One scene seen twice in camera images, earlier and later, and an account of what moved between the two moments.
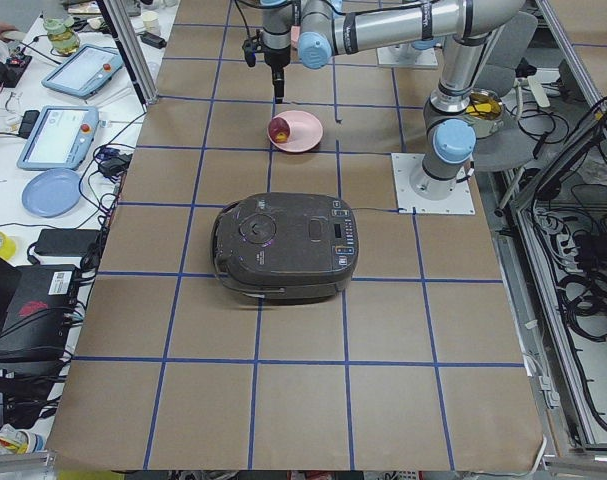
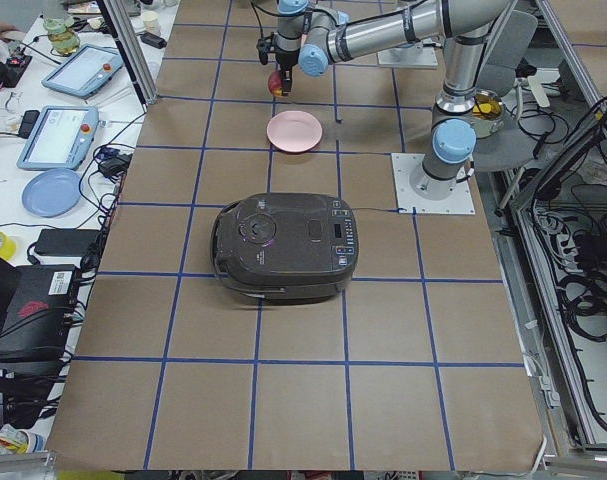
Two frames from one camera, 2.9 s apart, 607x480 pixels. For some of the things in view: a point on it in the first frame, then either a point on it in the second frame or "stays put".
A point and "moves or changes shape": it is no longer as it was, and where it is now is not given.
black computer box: (38, 328) stays put
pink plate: (306, 132) stays put
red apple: (278, 130) moves or changes shape
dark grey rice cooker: (285, 246) stays put
